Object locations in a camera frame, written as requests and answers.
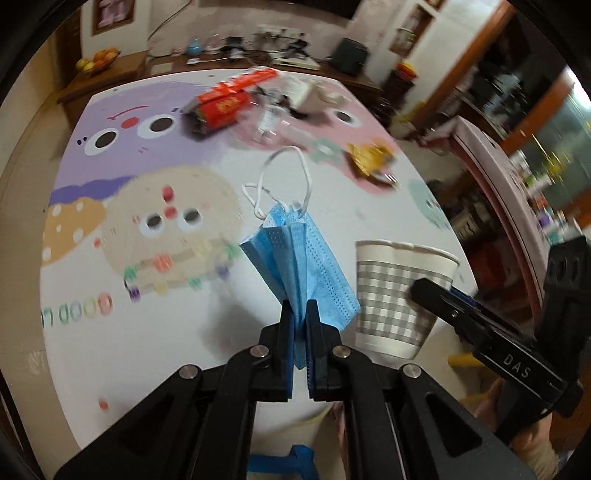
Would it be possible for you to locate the grey checked paper cup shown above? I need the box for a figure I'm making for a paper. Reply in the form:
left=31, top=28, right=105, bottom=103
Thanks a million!
left=356, top=240, right=460, bottom=359

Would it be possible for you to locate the yellow gold snack wrapper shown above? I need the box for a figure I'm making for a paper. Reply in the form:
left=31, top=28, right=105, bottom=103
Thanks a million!
left=348, top=143, right=398, bottom=186

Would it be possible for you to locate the blue surgical face mask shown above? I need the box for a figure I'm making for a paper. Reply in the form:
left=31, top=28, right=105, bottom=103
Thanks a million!
left=238, top=145, right=363, bottom=370

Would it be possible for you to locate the white paper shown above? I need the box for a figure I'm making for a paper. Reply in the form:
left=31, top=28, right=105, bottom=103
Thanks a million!
left=283, top=76, right=349, bottom=115

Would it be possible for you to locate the red white long box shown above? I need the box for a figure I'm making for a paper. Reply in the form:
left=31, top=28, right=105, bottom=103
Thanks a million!
left=197, top=67, right=280, bottom=104

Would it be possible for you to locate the person's right hand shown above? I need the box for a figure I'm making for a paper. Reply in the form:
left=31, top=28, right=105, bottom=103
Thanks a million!
left=475, top=378, right=559, bottom=479

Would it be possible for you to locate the side table with pink cloth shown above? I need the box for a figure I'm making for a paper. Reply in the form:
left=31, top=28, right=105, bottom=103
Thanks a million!
left=423, top=117, right=550, bottom=319

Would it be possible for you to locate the cartoon printed tablecloth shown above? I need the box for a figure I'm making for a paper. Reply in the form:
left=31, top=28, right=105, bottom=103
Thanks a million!
left=40, top=70, right=463, bottom=451

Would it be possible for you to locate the dark tall stand with fruit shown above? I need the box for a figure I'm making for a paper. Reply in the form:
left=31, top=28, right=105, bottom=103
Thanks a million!
left=383, top=62, right=418, bottom=109

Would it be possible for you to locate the clear plastic wrapper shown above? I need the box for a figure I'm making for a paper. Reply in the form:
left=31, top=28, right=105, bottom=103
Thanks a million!
left=252, top=105, right=317, bottom=150

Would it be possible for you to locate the black speaker box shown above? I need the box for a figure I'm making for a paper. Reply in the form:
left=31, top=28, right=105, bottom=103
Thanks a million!
left=329, top=38, right=370, bottom=77

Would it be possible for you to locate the red cigarette carton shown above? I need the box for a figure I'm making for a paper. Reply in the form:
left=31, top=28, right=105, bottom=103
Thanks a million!
left=181, top=91, right=252, bottom=136

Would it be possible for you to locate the white set-top box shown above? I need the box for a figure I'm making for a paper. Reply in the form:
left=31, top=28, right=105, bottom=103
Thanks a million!
left=269, top=51, right=321, bottom=71

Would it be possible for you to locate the brown wooden tv cabinet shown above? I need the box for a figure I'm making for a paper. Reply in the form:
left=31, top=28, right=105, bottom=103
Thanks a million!
left=57, top=51, right=382, bottom=125

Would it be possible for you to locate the blue snow globe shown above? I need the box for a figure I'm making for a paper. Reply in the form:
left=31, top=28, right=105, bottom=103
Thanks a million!
left=185, top=37, right=204, bottom=58

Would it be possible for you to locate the bowl of oranges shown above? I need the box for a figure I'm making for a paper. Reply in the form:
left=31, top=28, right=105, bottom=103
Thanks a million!
left=75, top=48, right=120, bottom=77

